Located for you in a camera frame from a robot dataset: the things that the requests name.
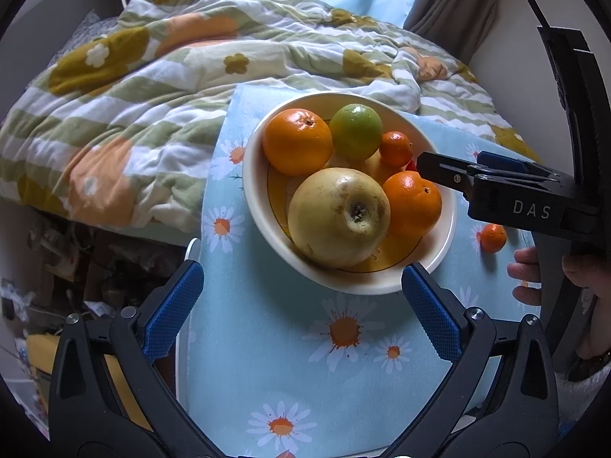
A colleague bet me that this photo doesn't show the large orange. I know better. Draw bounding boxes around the large orange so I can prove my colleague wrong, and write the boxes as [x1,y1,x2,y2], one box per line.
[262,108,334,177]

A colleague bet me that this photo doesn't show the medium orange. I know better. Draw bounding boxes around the medium orange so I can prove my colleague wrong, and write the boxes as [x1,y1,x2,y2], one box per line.
[382,170,443,238]

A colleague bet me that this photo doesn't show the yellow-green apple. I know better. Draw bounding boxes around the yellow-green apple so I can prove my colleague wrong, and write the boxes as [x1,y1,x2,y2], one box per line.
[287,167,391,269]

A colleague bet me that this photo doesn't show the large green fruit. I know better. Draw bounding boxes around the large green fruit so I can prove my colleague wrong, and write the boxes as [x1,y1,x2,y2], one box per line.
[329,103,384,161]

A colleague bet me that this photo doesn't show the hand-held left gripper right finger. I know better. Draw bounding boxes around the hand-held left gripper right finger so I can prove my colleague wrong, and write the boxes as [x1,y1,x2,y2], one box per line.
[382,262,560,458]

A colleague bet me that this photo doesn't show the blue floral pillow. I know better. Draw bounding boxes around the blue floral pillow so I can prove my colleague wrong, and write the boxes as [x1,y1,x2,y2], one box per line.
[48,12,120,65]

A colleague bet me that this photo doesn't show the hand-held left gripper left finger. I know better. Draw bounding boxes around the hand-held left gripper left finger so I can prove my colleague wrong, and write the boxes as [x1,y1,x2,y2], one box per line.
[48,260,225,458]

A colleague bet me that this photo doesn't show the floral striped blanket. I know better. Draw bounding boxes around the floral striped blanket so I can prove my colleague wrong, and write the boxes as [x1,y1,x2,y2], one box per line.
[0,0,540,230]

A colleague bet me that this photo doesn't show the blue daisy print tablecloth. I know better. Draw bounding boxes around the blue daisy print tablecloth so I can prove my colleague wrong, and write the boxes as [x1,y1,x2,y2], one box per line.
[179,85,554,456]

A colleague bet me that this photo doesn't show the grey bed headboard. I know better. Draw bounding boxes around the grey bed headboard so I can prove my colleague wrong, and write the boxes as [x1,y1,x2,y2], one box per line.
[0,0,108,120]

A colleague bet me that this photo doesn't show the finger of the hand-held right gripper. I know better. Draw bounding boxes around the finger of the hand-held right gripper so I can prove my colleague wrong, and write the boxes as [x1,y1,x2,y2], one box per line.
[477,151,566,176]
[417,152,550,189]

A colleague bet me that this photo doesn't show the yellow box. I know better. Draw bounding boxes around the yellow box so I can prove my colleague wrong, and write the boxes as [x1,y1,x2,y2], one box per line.
[26,334,154,432]

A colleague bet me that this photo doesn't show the cream bowl with duck print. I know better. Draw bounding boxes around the cream bowl with duck print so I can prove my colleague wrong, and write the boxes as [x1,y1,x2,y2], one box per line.
[242,94,458,295]

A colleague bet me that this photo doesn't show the person's right forearm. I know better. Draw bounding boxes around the person's right forearm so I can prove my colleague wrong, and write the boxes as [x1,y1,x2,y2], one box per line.
[556,291,611,421]

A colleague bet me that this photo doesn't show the small tangerine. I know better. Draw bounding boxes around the small tangerine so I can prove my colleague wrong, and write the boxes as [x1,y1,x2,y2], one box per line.
[478,223,508,253]
[379,131,414,169]

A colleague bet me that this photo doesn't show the person's right hand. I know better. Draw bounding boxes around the person's right hand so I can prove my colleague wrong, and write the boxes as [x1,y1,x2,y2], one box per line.
[507,247,611,303]

